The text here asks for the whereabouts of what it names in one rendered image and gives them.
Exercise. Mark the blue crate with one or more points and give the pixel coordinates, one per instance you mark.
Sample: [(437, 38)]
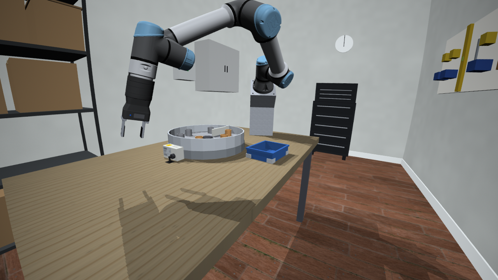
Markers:
[(267, 151)]

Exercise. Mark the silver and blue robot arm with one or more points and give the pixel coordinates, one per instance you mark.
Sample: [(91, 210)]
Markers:
[(152, 44)]

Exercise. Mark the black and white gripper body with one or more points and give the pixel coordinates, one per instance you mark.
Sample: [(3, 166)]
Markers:
[(139, 90)]

